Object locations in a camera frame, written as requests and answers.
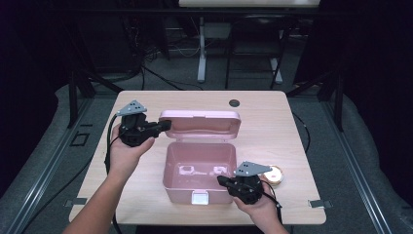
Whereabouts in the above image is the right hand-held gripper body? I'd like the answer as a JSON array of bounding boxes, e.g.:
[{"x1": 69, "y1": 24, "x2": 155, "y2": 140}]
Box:
[{"x1": 228, "y1": 161, "x2": 274, "y2": 206}]

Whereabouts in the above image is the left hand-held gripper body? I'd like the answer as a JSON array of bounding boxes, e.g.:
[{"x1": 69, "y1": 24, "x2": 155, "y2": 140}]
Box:
[{"x1": 115, "y1": 99, "x2": 161, "y2": 148}]

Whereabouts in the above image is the pink storage box with lid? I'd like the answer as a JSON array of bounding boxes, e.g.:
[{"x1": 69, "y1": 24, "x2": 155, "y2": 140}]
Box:
[{"x1": 159, "y1": 109, "x2": 243, "y2": 207}]

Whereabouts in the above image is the person's right hand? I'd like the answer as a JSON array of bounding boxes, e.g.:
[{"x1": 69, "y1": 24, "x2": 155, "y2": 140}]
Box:
[{"x1": 232, "y1": 184, "x2": 282, "y2": 225}]

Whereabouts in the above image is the person's left hand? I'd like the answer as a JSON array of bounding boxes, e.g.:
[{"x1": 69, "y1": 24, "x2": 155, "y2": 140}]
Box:
[{"x1": 108, "y1": 124, "x2": 157, "y2": 178}]

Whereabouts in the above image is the black metal stand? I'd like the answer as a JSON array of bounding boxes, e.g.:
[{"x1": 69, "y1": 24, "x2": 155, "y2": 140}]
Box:
[
  {"x1": 286, "y1": 69, "x2": 346, "y2": 133},
  {"x1": 65, "y1": 69, "x2": 125, "y2": 130}
]

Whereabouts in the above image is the grey tape strip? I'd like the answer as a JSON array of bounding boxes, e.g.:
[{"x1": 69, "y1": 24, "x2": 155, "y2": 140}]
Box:
[
  {"x1": 308, "y1": 199, "x2": 333, "y2": 210},
  {"x1": 63, "y1": 197, "x2": 89, "y2": 209}
]

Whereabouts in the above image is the black chair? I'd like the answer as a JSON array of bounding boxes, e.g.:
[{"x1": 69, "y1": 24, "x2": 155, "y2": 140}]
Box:
[{"x1": 224, "y1": 14, "x2": 298, "y2": 91}]

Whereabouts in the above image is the white desk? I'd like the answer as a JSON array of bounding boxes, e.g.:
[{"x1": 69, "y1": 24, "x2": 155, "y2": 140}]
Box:
[{"x1": 177, "y1": 0, "x2": 321, "y2": 85}]

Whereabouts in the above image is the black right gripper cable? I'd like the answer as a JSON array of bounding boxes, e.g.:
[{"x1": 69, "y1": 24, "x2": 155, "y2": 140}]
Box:
[{"x1": 259, "y1": 179, "x2": 284, "y2": 226}]

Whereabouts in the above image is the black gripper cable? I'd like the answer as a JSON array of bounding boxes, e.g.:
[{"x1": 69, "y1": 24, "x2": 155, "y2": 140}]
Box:
[
  {"x1": 103, "y1": 113, "x2": 124, "y2": 234},
  {"x1": 259, "y1": 179, "x2": 284, "y2": 226}
]

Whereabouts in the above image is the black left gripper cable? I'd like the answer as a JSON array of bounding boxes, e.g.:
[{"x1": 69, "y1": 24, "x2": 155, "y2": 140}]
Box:
[{"x1": 103, "y1": 113, "x2": 124, "y2": 234}]

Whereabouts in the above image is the black floor cable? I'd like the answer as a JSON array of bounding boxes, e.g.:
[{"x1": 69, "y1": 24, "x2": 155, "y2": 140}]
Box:
[{"x1": 140, "y1": 63, "x2": 205, "y2": 92}]

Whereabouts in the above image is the black cable beside table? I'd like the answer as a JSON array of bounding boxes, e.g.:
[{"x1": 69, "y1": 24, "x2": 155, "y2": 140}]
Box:
[{"x1": 291, "y1": 111, "x2": 312, "y2": 154}]

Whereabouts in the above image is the metal floor rail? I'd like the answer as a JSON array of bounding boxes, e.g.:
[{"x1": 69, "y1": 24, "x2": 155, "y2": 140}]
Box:
[
  {"x1": 319, "y1": 97, "x2": 394, "y2": 234},
  {"x1": 5, "y1": 97, "x2": 95, "y2": 234}
]

